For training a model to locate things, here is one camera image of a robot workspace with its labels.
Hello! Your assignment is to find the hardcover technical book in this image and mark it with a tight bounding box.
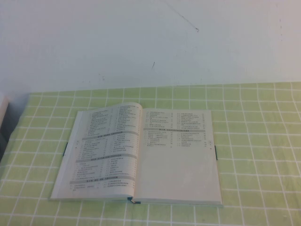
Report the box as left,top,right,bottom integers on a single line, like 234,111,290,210
48,102,223,208

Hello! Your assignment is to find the green white checked tablecloth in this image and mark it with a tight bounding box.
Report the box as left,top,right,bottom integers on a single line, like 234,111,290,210
0,81,301,226

